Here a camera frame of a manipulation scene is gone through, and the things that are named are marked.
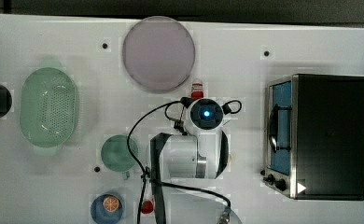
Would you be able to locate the red plush ketchup bottle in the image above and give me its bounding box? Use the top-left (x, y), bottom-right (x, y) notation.
top-left (190, 78), bottom-right (204, 100)

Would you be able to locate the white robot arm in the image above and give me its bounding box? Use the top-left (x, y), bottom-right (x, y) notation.
top-left (149, 97), bottom-right (243, 224)

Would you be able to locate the grey round plate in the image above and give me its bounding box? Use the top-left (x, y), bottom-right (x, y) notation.
top-left (122, 16), bottom-right (196, 91)

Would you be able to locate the green round cup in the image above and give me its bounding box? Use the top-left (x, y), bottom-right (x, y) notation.
top-left (101, 134), bottom-right (139, 173)

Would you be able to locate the red strawberry toy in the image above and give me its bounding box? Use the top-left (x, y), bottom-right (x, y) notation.
top-left (141, 200), bottom-right (154, 215)

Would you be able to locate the orange slice toy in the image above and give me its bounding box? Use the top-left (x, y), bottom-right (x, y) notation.
top-left (103, 196), bottom-right (120, 213)

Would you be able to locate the blue bowl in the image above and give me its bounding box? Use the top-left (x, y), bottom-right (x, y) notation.
top-left (91, 192), bottom-right (125, 224)

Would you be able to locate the silver toaster oven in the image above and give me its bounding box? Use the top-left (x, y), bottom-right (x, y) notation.
top-left (260, 74), bottom-right (364, 201)

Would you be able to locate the green perforated colander basket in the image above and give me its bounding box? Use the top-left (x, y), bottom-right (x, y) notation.
top-left (20, 67), bottom-right (77, 148)

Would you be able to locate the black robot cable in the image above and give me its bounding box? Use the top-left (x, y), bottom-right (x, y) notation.
top-left (126, 99), bottom-right (244, 224)

